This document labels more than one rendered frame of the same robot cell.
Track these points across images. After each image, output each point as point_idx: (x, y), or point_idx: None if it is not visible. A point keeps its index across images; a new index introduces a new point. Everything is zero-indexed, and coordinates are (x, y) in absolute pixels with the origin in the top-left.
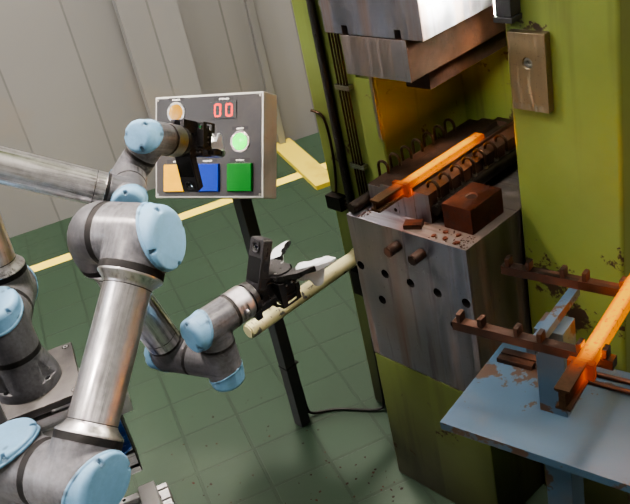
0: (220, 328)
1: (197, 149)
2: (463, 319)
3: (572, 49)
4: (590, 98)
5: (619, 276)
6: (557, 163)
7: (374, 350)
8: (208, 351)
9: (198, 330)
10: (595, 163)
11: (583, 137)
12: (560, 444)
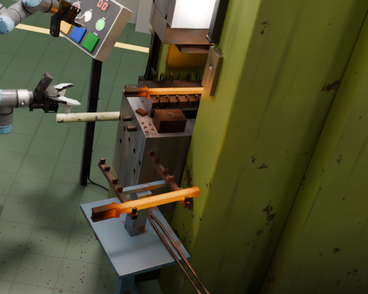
0: (3, 103)
1: (63, 17)
2: (103, 163)
3: (226, 72)
4: (224, 100)
5: (207, 193)
6: (207, 122)
7: (112, 164)
8: None
9: None
10: (216, 132)
11: (217, 116)
12: (114, 244)
